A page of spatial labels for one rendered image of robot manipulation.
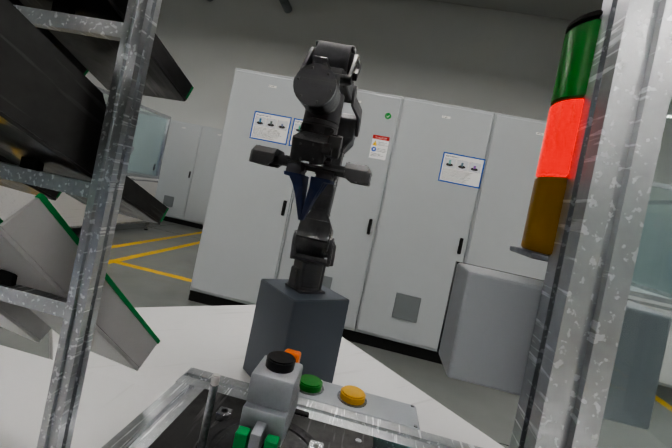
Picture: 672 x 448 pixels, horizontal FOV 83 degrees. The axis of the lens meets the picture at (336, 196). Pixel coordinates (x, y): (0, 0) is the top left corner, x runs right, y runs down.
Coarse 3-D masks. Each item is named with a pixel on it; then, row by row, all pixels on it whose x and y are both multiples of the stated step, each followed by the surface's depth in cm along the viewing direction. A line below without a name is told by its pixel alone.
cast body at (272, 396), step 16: (272, 352) 39; (256, 368) 38; (272, 368) 38; (288, 368) 38; (256, 384) 36; (272, 384) 36; (288, 384) 36; (256, 400) 36; (272, 400) 36; (288, 400) 36; (256, 416) 36; (272, 416) 36; (288, 416) 37; (256, 432) 34; (272, 432) 36
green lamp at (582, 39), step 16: (576, 32) 24; (592, 32) 23; (576, 48) 24; (592, 48) 23; (560, 64) 25; (576, 64) 24; (560, 80) 25; (576, 80) 24; (560, 96) 24; (576, 96) 24
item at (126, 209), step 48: (0, 0) 28; (0, 48) 29; (48, 48) 32; (0, 96) 29; (48, 96) 32; (96, 96) 37; (0, 144) 37; (48, 144) 33; (96, 144) 38; (144, 192) 45
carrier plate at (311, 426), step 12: (204, 396) 50; (216, 396) 51; (228, 396) 52; (192, 408) 47; (204, 408) 48; (216, 408) 48; (240, 408) 49; (180, 420) 45; (192, 420) 45; (300, 420) 50; (312, 420) 50; (168, 432) 42; (180, 432) 43; (192, 432) 43; (312, 432) 48; (324, 432) 48; (336, 432) 49; (348, 432) 49; (156, 444) 40; (168, 444) 41; (180, 444) 41; (192, 444) 41; (324, 444) 46; (336, 444) 46; (348, 444) 47; (360, 444) 47; (372, 444) 48
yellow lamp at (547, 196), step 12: (540, 180) 25; (552, 180) 24; (564, 180) 23; (540, 192) 24; (552, 192) 24; (564, 192) 23; (540, 204) 24; (552, 204) 24; (528, 216) 25; (540, 216) 24; (552, 216) 23; (528, 228) 25; (540, 228) 24; (552, 228) 23; (528, 240) 25; (540, 240) 24; (552, 240) 23; (540, 252) 24
